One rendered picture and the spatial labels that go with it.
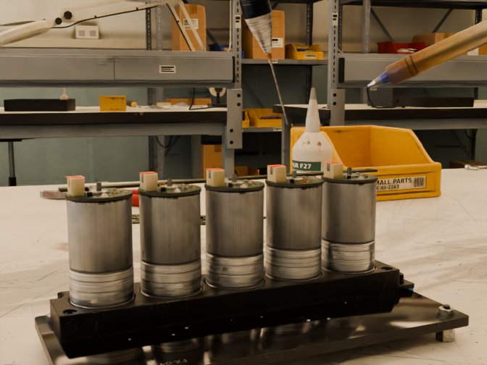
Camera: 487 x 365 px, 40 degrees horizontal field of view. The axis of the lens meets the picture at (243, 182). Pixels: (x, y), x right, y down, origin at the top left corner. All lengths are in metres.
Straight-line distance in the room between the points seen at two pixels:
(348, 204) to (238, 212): 0.05
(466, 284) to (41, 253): 0.25
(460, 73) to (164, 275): 2.83
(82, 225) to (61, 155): 4.43
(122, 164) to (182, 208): 4.45
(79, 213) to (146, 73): 2.31
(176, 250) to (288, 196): 0.05
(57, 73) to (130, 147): 2.23
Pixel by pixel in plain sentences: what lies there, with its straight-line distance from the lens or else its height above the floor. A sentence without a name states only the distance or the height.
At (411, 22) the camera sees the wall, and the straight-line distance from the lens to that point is 5.41.
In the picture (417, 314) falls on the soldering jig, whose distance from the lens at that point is 0.28.
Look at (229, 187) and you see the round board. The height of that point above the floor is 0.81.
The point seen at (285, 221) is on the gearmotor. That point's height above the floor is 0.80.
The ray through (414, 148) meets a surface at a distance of 0.67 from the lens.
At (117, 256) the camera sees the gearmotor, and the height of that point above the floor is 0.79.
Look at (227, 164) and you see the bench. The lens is 2.70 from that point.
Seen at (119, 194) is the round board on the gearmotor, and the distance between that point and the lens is 0.25.
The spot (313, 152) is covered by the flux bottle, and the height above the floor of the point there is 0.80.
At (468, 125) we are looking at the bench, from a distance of 3.17.
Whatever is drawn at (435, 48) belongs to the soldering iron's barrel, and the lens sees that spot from 0.26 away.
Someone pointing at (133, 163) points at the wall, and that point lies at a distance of 4.72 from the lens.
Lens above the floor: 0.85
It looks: 8 degrees down
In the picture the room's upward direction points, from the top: straight up
